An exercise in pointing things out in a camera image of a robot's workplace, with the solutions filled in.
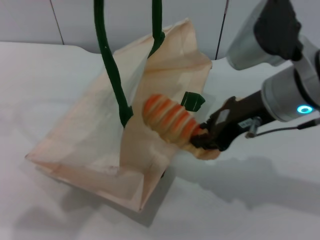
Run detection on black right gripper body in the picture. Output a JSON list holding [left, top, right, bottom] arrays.
[[207, 90, 274, 152]]

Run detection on orange striped long bread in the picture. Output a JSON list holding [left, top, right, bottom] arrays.
[[142, 93, 221, 161]]

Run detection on beige tote bag green handles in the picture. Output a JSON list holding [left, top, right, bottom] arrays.
[[24, 0, 213, 214]]

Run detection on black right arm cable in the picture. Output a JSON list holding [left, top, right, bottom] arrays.
[[245, 119, 320, 139]]

